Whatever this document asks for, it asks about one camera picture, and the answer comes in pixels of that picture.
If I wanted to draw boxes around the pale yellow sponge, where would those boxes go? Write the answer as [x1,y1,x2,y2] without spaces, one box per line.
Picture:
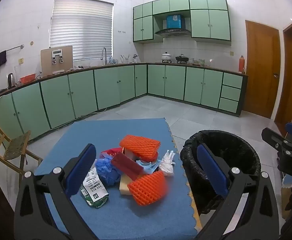
[119,175,136,195]

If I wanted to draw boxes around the white window blind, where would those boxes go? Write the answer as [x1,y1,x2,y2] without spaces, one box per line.
[49,0,114,62]

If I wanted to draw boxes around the wooden board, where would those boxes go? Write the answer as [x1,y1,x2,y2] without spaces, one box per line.
[41,46,73,76]

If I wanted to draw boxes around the green upper kitchen cabinets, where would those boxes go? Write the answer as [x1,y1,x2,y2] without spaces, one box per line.
[133,0,232,46]

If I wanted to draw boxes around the wooden folding chair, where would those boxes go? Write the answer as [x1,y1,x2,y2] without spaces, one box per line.
[0,110,43,180]

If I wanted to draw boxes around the green lower kitchen cabinets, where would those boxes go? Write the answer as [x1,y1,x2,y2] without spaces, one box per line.
[0,64,249,143]

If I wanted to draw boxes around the red plastic basin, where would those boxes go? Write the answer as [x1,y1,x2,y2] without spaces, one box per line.
[19,74,37,84]

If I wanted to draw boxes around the white and green snack packet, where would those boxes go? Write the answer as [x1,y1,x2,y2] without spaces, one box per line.
[80,166,109,209]

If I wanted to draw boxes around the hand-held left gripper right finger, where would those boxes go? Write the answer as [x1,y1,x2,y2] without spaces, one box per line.
[197,144,279,240]

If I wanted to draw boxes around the orange foam fruit net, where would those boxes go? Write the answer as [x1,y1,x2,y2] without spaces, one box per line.
[127,171,168,206]
[119,135,161,162]

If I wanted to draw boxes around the metal towel rail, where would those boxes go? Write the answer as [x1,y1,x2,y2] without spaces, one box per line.
[0,44,25,58]

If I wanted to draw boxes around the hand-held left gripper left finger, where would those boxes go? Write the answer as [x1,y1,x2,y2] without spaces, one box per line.
[14,144,96,240]

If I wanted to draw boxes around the red paper cup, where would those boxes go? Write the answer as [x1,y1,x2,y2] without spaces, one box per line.
[101,147,125,157]

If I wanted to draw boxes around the white device on board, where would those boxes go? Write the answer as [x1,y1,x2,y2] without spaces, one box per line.
[52,51,64,65]

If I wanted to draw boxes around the black range hood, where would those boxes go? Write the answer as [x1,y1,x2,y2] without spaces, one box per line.
[154,29,191,37]

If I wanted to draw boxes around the closed wooden door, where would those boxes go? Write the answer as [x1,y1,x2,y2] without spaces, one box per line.
[242,20,281,119]

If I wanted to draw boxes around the green kitchen cabinets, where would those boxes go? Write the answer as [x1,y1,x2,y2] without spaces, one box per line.
[0,64,249,143]
[133,0,232,46]

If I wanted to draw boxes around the bin with black bag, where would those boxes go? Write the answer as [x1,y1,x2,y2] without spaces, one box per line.
[180,129,261,214]

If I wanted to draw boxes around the blue foam mat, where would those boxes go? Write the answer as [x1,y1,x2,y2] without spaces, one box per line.
[34,117,201,240]

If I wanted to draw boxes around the white crumpled glove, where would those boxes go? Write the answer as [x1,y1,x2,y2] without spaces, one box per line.
[158,150,176,177]

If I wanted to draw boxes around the dark red box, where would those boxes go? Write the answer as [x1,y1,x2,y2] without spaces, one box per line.
[111,153,144,180]

